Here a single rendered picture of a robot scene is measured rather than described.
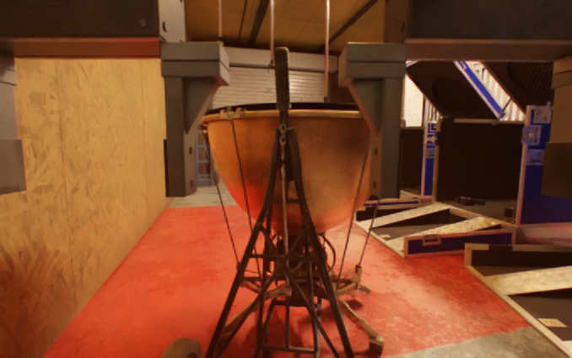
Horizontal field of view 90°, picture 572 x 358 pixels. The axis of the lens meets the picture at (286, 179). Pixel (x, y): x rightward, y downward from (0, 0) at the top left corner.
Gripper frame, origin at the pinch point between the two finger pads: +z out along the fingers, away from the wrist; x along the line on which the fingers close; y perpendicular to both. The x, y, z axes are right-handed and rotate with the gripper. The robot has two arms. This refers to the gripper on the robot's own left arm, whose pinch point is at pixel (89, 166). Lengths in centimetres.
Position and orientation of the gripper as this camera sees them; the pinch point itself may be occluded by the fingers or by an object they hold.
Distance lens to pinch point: 25.2
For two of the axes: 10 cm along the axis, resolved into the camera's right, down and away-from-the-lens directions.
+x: -10.0, -0.1, 0.0
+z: -0.1, 9.9, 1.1
